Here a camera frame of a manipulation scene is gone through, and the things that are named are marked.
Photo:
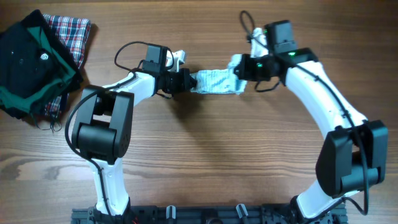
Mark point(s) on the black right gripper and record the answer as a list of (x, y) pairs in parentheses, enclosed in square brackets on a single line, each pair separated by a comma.
[(243, 69)]

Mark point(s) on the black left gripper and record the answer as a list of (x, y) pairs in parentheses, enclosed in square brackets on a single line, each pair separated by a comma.
[(183, 74)]

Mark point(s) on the light blue striped shorts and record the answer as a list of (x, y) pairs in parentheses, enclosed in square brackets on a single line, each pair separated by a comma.
[(220, 82)]

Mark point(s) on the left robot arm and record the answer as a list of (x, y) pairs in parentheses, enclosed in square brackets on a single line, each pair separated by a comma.
[(103, 122)]

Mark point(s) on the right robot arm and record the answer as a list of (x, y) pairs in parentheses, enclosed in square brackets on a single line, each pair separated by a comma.
[(354, 152)]

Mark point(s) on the red plaid folded garment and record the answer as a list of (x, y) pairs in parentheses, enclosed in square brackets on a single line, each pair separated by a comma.
[(73, 33)]

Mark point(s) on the black green folded garment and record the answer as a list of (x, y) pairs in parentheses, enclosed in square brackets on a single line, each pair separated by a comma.
[(37, 69)]

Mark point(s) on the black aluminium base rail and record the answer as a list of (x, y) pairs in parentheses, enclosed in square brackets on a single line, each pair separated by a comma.
[(267, 213)]

